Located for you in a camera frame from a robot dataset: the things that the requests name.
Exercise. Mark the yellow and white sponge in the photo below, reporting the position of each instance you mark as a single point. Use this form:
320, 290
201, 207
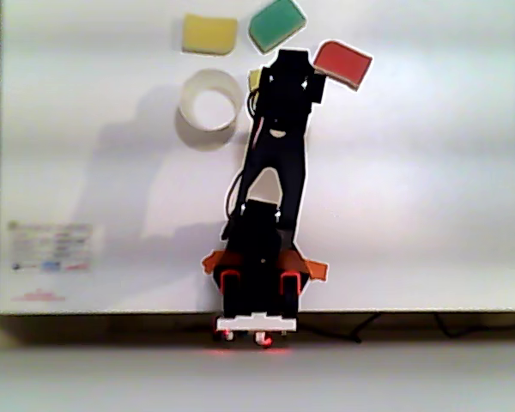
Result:
254, 79
209, 34

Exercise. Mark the green and white sponge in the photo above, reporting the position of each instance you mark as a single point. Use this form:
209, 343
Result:
276, 25

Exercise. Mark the red and white sponge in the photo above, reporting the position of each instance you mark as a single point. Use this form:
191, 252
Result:
343, 63

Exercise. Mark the white paper cup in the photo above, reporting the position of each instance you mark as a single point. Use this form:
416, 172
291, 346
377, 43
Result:
210, 107

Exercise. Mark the orange tape strip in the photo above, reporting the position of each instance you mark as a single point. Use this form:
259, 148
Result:
313, 268
214, 259

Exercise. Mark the black orange table clamp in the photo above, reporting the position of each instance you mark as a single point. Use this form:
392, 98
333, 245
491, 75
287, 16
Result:
230, 281
289, 281

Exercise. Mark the white controller board holder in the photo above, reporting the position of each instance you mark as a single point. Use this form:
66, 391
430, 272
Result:
257, 322

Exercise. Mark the printed label sticker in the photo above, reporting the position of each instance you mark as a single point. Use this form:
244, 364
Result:
49, 246

